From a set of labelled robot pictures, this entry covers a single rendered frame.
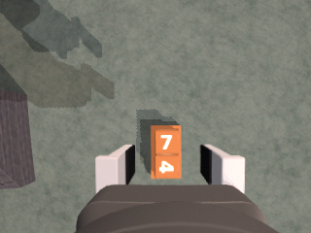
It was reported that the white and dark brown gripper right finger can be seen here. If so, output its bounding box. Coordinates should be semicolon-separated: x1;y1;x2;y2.
200;145;245;193

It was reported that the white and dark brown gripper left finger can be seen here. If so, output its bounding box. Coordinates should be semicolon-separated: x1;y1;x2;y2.
95;145;135;193

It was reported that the orange cube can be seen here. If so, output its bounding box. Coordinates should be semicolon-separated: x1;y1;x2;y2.
155;129;178;153
155;154;178;179

